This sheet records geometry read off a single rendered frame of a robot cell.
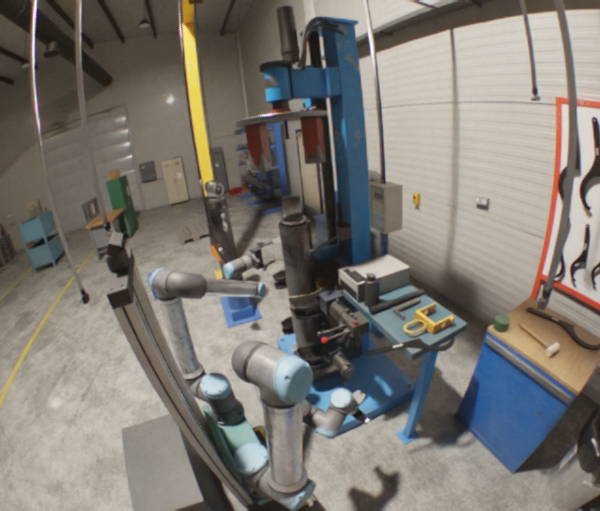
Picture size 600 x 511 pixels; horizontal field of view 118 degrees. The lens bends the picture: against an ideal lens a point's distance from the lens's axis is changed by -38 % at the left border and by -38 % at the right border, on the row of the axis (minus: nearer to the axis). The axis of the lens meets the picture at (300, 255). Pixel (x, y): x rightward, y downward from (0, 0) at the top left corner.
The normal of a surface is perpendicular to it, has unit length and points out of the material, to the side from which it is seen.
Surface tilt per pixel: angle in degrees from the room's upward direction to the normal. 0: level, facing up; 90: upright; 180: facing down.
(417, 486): 0
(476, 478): 0
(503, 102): 90
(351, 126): 90
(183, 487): 0
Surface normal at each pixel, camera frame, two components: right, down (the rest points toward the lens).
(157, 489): -0.11, -0.91
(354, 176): 0.36, 0.35
